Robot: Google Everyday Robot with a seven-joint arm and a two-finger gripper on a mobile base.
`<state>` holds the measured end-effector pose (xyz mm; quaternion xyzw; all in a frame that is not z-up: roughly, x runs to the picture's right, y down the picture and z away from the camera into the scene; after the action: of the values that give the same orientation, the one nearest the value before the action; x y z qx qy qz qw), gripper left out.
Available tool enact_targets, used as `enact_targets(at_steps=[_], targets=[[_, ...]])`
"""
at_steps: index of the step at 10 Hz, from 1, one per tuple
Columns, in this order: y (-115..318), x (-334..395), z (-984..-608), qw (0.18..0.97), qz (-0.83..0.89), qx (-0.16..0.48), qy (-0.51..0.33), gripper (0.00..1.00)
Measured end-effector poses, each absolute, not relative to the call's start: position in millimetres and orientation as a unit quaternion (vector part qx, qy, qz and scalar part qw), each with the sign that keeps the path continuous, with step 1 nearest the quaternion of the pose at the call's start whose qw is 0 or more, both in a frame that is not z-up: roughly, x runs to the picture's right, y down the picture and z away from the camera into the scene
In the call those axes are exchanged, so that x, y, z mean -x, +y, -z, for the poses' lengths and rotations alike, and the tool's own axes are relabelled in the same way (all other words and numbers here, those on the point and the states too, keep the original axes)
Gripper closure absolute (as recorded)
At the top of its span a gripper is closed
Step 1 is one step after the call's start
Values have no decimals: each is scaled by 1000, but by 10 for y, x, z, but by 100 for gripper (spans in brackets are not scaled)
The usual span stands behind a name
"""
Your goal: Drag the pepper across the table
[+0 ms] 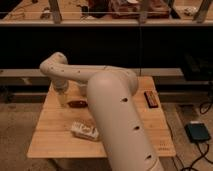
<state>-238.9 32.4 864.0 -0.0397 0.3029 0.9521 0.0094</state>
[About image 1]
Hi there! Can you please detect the black foot pedal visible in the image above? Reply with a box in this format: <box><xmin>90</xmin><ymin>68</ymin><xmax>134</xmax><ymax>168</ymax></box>
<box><xmin>185</xmin><ymin>123</ymin><xmax>211</xmax><ymax>143</ymax></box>

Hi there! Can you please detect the clear plastic bottle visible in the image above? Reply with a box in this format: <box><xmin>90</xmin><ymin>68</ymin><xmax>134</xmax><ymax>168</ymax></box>
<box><xmin>71</xmin><ymin>121</ymin><xmax>99</xmax><ymax>141</ymax></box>

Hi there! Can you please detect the wooden table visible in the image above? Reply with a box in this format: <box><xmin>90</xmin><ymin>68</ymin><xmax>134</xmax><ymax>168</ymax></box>
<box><xmin>27</xmin><ymin>76</ymin><xmax>176</xmax><ymax>158</ymax></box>

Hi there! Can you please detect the black cable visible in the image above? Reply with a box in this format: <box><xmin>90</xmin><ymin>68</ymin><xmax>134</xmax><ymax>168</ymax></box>
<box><xmin>164</xmin><ymin>99</ymin><xmax>213</xmax><ymax>171</ymax></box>

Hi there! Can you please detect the cluttered background shelf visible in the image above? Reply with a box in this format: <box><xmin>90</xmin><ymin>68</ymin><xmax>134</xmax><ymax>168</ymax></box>
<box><xmin>0</xmin><ymin>0</ymin><xmax>213</xmax><ymax>26</ymax></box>

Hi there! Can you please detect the dark snack bar box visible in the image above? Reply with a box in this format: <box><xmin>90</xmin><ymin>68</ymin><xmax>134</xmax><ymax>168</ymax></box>
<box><xmin>144</xmin><ymin>91</ymin><xmax>158</xmax><ymax>108</ymax></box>

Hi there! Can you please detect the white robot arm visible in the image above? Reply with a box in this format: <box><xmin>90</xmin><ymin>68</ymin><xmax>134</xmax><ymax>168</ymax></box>
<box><xmin>40</xmin><ymin>52</ymin><xmax>164</xmax><ymax>171</ymax></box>

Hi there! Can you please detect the red pepper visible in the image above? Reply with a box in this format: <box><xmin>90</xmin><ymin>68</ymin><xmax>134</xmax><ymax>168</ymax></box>
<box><xmin>67</xmin><ymin>100</ymin><xmax>88</xmax><ymax>108</ymax></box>

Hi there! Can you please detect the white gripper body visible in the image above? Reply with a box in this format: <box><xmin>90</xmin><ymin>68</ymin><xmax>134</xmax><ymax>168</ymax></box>
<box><xmin>53</xmin><ymin>83</ymin><xmax>69</xmax><ymax>107</ymax></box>

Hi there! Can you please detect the grey bench rail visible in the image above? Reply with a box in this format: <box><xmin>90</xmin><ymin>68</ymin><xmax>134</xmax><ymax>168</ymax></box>
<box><xmin>0</xmin><ymin>68</ymin><xmax>183</xmax><ymax>77</ymax></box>

